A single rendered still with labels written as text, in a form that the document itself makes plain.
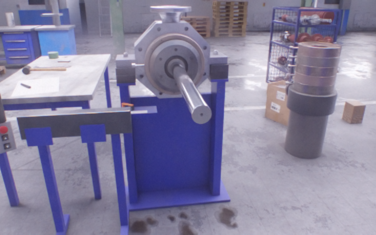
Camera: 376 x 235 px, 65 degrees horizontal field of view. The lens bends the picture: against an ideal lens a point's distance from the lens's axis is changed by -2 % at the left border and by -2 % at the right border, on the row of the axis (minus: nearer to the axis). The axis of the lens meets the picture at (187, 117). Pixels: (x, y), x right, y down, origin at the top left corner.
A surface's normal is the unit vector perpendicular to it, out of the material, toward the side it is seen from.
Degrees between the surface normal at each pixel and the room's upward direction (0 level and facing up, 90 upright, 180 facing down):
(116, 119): 90
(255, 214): 0
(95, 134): 90
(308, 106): 90
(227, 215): 0
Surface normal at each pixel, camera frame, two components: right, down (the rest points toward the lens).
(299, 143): -0.55, 0.32
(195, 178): 0.15, 0.37
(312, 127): -0.09, 0.37
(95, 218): 0.00, -0.93
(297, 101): -0.83, 0.21
